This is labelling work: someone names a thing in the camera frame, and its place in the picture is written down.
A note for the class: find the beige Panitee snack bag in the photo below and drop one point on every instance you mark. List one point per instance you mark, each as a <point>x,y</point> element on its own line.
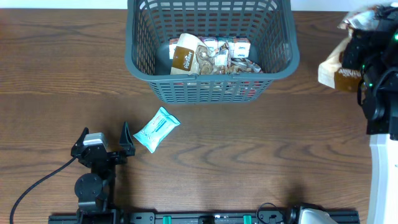
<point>331,72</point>

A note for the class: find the teal wet wipes pack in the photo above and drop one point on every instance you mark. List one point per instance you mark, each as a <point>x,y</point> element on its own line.
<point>157,129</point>

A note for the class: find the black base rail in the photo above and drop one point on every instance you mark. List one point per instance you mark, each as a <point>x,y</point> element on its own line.
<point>268,216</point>

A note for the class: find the Kleenex tissue multipack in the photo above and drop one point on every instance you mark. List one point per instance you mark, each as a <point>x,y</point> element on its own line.
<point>239,47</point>

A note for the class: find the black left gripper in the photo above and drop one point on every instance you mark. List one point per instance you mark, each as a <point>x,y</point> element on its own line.
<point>128,149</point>

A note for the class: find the grey plastic basket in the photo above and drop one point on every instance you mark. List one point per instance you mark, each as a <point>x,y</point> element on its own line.
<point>268,25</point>

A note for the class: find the orange spaghetti package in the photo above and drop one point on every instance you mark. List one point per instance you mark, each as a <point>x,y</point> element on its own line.
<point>218,90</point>

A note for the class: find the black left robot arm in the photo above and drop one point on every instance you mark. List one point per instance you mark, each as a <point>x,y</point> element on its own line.
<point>95,190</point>

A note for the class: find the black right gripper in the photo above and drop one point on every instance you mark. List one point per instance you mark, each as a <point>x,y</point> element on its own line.
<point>354,46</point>

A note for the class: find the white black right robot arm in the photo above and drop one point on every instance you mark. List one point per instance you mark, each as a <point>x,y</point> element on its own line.
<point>366,63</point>

